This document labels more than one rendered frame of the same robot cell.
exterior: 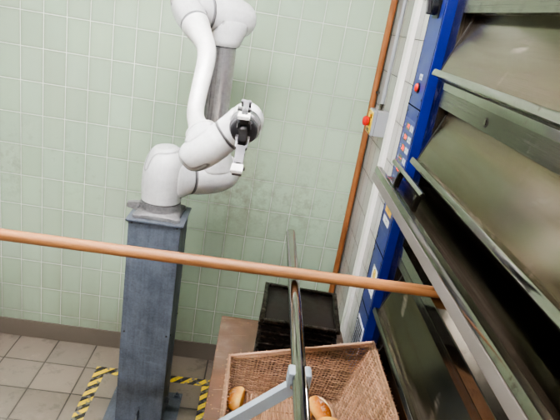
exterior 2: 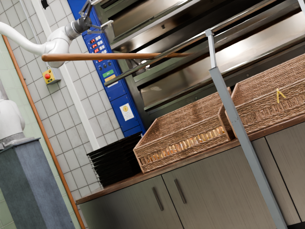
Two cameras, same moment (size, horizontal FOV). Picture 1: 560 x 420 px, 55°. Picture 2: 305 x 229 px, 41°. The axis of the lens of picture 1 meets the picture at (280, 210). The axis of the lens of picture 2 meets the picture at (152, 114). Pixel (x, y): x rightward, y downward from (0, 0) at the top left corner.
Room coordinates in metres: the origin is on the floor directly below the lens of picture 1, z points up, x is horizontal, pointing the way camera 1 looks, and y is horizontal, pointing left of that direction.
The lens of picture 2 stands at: (0.22, 2.08, 0.78)
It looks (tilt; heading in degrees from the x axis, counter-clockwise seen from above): 2 degrees up; 299
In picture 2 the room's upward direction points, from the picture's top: 23 degrees counter-clockwise
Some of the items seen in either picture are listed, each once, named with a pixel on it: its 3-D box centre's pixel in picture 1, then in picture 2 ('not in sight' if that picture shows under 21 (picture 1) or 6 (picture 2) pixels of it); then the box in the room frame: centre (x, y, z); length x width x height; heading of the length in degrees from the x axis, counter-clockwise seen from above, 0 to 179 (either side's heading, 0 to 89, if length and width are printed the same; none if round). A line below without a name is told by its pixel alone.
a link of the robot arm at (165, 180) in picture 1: (166, 172); (2, 119); (1.98, 0.46, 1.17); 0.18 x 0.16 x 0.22; 128
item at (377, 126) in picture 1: (377, 122); (51, 76); (2.20, -0.33, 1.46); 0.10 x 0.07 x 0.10; 4
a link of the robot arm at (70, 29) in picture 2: (245, 126); (74, 29); (1.53, 0.14, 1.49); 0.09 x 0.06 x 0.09; 94
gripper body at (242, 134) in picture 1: (243, 132); (83, 23); (1.46, 0.14, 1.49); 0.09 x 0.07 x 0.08; 4
